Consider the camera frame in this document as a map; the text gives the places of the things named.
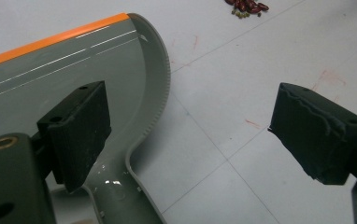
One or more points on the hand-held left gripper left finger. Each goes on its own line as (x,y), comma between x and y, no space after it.
(77,133)

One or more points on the pile of red and green beans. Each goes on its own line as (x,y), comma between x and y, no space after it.
(247,6)

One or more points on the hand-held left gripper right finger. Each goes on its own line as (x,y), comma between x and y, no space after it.
(317,137)

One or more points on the grey dustpan with orange edge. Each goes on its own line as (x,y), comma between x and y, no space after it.
(74,68)

